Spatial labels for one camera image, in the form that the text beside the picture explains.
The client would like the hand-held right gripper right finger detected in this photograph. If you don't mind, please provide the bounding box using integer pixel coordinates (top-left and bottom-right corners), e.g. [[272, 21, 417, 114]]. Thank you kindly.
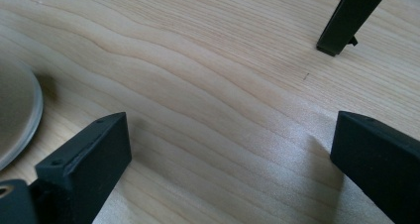
[[329, 110, 420, 224]]

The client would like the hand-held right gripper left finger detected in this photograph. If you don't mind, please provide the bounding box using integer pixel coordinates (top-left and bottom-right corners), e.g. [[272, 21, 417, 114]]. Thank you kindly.
[[29, 111, 133, 224]]

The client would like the white lid seasoning jar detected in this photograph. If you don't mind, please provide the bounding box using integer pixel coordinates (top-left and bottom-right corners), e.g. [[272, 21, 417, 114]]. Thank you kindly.
[[0, 56, 45, 171]]

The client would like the small black shelf table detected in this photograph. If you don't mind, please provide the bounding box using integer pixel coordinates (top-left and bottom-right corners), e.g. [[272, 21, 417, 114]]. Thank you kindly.
[[315, 0, 395, 57]]

